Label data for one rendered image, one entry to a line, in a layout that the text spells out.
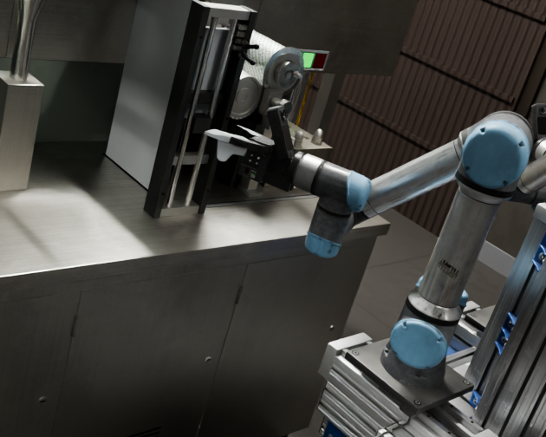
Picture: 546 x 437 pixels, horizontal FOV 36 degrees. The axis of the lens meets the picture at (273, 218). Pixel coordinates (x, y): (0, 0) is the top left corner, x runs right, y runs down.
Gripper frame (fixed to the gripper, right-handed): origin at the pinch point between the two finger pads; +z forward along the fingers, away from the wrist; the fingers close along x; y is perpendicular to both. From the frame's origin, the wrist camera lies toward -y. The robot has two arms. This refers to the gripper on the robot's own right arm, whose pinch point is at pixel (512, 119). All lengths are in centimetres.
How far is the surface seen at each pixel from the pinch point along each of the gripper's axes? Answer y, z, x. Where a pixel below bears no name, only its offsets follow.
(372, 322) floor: 126, 71, 7
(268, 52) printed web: -17, -2, -84
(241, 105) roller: -4, -8, -91
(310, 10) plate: -19, 42, -57
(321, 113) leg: 27, 74, -34
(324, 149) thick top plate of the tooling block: 13, 3, -60
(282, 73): -13, -6, -80
